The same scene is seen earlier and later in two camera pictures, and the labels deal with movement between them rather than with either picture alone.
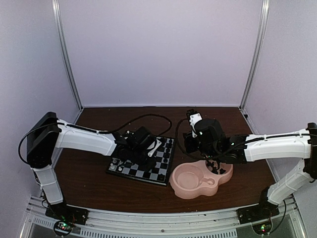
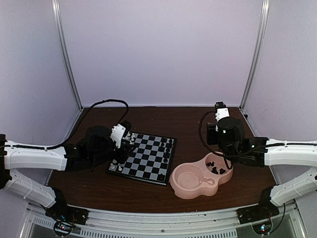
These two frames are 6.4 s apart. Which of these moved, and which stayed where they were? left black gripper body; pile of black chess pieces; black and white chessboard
Moved: left black gripper body
Stayed: pile of black chess pieces; black and white chessboard
